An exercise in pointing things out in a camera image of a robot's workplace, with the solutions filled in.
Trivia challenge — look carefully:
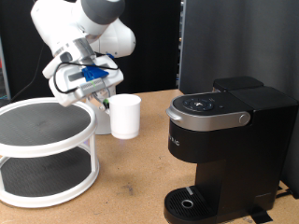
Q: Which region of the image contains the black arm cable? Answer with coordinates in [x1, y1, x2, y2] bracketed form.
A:
[52, 53, 120, 95]

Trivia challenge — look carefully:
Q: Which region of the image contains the black Keurig coffee machine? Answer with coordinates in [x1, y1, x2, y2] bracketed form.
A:
[163, 75, 299, 224]

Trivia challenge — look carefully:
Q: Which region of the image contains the white two-tier turntable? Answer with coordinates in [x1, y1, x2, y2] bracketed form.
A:
[0, 97, 101, 209]

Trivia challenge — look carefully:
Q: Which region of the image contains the black curtain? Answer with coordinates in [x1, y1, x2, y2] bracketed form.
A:
[0, 0, 182, 104]

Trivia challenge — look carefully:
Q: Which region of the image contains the black hanging cable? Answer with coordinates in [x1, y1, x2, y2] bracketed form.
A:
[8, 43, 46, 102]

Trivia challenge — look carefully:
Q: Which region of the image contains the grey partition panel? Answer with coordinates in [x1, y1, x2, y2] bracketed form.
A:
[178, 0, 299, 200]

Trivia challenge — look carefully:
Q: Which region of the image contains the grey metal rack post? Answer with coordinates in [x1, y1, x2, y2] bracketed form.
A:
[0, 36, 12, 101]

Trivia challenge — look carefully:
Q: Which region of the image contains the black power cord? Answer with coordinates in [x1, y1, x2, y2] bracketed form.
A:
[275, 186, 295, 200]

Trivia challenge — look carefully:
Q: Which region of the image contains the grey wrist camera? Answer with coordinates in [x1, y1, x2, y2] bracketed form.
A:
[78, 64, 110, 97]

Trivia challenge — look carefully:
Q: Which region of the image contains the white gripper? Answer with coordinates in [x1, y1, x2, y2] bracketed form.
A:
[48, 55, 124, 113]

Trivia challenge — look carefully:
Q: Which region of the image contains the white mug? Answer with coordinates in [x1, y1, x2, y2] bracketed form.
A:
[103, 93, 142, 140]

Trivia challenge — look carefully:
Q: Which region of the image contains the black tape strip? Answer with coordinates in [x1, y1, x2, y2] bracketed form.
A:
[247, 204, 274, 224]

